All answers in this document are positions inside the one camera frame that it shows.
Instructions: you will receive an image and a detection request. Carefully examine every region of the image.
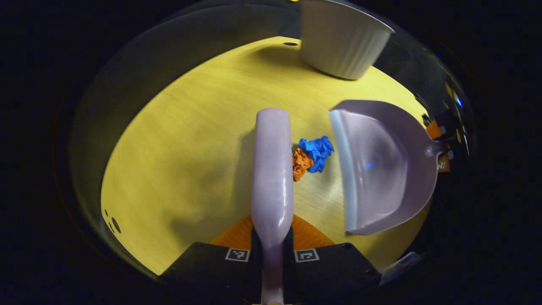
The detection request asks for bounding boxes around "blue paper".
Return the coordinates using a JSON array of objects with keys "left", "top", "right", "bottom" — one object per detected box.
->
[{"left": 299, "top": 136, "right": 335, "bottom": 174}]

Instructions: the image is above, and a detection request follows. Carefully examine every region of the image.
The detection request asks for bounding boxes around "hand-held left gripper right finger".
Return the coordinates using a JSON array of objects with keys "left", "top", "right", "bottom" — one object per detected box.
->
[{"left": 283, "top": 214, "right": 382, "bottom": 305}]

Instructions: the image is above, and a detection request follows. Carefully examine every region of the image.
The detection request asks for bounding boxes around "white ribbed garbage bin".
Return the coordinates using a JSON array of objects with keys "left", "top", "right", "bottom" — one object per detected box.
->
[{"left": 299, "top": 0, "right": 396, "bottom": 80}]

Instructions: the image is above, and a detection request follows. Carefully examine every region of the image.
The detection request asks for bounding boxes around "small pink broom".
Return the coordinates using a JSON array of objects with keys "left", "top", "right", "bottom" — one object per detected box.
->
[{"left": 251, "top": 108, "right": 295, "bottom": 305}]

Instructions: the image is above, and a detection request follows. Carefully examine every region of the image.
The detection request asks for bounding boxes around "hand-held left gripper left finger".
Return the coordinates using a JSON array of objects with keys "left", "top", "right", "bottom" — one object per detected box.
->
[{"left": 160, "top": 215, "right": 263, "bottom": 305}]

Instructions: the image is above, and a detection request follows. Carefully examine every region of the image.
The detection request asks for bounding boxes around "orange paper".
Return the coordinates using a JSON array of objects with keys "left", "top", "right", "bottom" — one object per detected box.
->
[{"left": 291, "top": 147, "right": 314, "bottom": 182}]

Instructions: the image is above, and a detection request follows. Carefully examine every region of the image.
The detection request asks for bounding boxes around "pink dustpan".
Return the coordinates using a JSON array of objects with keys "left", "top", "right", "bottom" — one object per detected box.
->
[{"left": 329, "top": 100, "right": 449, "bottom": 236}]

